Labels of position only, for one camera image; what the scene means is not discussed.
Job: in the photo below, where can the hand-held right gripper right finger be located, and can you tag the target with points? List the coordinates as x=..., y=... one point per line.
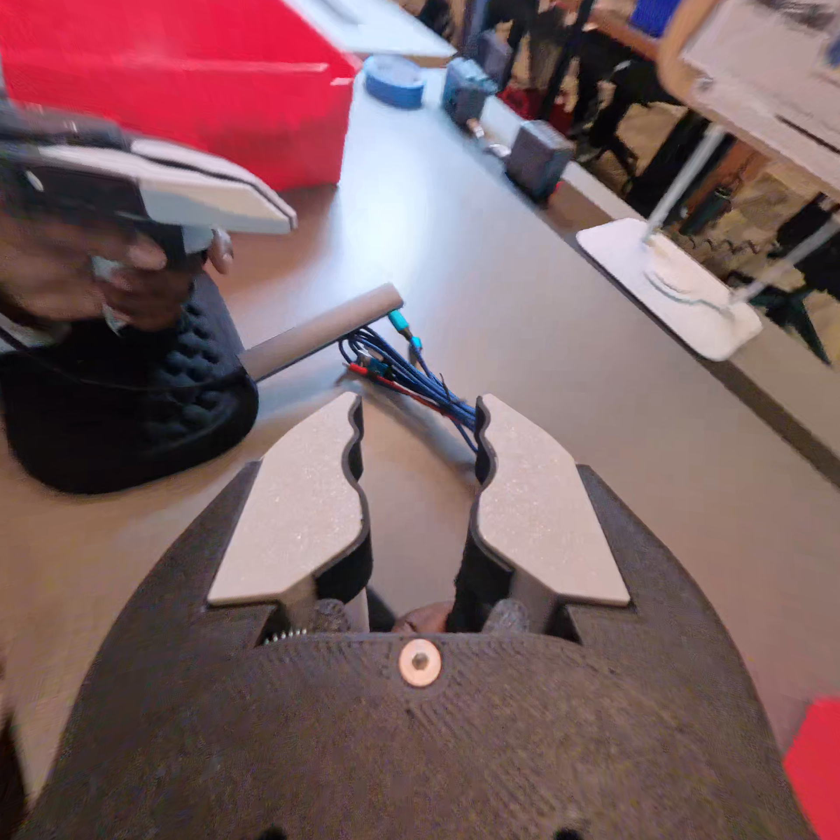
x=544, y=512

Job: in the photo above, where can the blue box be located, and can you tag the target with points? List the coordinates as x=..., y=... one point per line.
x=656, y=16

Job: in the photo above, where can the grey usb hub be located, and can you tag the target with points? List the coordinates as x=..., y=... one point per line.
x=315, y=331

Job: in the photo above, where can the grey box device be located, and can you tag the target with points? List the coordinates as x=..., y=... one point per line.
x=466, y=92
x=538, y=161

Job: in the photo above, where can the person's left hand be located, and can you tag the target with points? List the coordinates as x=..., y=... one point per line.
x=52, y=262

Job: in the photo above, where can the blue tape roll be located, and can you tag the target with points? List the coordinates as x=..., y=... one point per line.
x=394, y=88

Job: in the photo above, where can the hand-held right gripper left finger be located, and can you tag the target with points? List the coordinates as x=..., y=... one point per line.
x=295, y=512

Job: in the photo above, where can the display screen on white stand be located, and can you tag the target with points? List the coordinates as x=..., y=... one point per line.
x=623, y=253

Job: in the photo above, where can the large red plastic bin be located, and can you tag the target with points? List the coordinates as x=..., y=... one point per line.
x=164, y=85

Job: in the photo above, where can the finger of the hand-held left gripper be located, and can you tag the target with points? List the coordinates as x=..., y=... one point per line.
x=197, y=200
x=197, y=161

